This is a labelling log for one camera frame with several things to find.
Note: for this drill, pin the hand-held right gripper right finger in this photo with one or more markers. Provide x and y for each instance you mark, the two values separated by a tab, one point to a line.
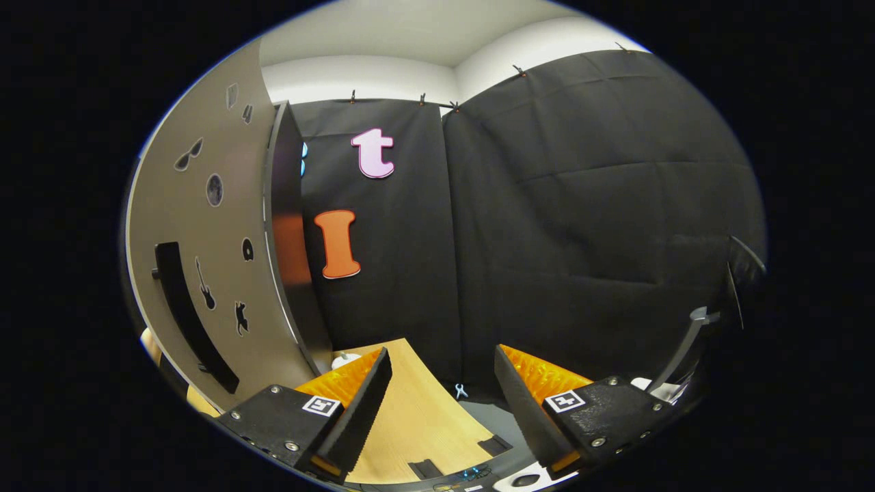
526	410

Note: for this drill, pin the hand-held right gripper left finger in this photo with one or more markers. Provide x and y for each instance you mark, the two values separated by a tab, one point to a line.
362	410

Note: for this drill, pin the beige cabinet door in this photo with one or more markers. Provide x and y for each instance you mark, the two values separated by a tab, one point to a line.
229	225

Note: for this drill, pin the grey cabinet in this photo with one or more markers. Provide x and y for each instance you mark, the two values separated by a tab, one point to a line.
284	171

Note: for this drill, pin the white round object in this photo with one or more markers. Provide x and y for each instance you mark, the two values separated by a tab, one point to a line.
345	359

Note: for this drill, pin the pale blue spring clip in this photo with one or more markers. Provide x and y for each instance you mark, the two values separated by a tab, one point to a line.
461	391

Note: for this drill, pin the grey curved stand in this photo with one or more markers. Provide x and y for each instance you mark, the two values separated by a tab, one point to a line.
701	316

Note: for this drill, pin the black backdrop cloth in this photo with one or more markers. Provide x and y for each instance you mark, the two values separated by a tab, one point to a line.
581	205

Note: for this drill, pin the row of cloth clips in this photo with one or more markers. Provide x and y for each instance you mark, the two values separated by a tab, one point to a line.
422	100

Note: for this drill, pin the black table edge bracket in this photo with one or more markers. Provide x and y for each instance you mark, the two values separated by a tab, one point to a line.
495	445
425	469

